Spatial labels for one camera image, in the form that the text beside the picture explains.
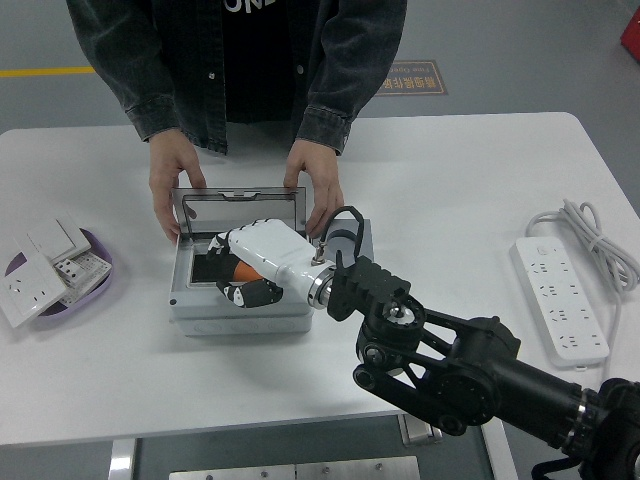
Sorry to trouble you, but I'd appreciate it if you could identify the orange cylinder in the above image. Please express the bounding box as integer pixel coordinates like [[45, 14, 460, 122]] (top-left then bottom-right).
[[232, 260, 262, 282]]

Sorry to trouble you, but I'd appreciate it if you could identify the white wall switch panel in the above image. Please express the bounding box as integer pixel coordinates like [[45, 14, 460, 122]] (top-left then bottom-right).
[[13, 215, 94, 262]]

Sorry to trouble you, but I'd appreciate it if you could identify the grey electrical enclosure box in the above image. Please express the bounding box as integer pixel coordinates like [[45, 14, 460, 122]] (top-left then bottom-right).
[[167, 234, 315, 337]]

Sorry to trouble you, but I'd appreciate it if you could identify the purple tray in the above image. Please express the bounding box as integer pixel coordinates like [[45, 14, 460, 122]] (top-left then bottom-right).
[[3, 227, 116, 329]]

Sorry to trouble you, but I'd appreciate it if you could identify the brown floor sign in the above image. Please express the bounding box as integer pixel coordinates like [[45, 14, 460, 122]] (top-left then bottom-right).
[[375, 59, 450, 98]]

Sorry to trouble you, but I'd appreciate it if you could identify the metal base plate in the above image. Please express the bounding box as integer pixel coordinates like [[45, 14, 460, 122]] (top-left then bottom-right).
[[168, 455, 422, 480]]

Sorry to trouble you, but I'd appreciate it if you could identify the white table leg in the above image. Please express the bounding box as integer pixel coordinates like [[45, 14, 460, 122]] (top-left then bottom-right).
[[478, 422, 521, 480], [107, 437, 137, 480]]

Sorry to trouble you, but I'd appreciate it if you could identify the grey table bracket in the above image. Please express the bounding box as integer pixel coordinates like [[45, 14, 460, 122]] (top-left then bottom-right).
[[398, 412, 444, 446]]

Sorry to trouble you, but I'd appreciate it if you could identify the red object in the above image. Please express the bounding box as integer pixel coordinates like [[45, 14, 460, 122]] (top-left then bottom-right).
[[618, 9, 640, 54]]

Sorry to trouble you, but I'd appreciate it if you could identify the person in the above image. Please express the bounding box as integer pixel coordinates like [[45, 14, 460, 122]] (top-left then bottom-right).
[[64, 0, 409, 157]]

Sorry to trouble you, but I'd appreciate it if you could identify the smoky transparent box lid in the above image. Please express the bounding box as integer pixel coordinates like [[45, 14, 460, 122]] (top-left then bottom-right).
[[172, 186, 309, 241]]

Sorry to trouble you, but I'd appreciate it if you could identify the white perforated plate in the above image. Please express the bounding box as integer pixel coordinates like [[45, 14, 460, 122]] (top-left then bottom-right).
[[62, 248, 112, 306]]

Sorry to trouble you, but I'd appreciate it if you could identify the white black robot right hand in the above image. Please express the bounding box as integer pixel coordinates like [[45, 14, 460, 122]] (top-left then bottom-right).
[[205, 217, 327, 310]]

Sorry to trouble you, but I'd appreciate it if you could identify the white wall socket panel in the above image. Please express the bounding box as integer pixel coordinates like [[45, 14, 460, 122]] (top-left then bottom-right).
[[0, 249, 69, 329]]

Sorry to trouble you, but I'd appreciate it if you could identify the yellow floor tape line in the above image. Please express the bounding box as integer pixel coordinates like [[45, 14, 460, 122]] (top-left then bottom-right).
[[0, 66, 96, 80]]

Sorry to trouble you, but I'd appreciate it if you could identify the person's left hand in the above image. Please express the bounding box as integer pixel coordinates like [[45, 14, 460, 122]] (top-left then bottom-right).
[[283, 138, 346, 236]]

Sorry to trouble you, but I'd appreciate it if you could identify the small white socket module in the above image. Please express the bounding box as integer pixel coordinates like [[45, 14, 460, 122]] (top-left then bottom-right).
[[52, 257, 85, 287]]

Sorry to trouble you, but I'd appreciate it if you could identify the person's right hand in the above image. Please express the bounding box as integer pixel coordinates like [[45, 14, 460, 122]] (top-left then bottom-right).
[[148, 130, 207, 246]]

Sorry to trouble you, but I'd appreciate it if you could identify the white power strip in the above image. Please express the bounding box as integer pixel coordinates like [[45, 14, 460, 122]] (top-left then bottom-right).
[[508, 235, 611, 371]]

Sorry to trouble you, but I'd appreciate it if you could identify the grey cube with round hole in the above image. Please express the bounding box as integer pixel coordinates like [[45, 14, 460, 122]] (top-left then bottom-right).
[[308, 218, 376, 266]]

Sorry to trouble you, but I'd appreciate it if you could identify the white power cord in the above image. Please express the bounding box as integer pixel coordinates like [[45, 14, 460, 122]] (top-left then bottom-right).
[[523, 198, 640, 384]]

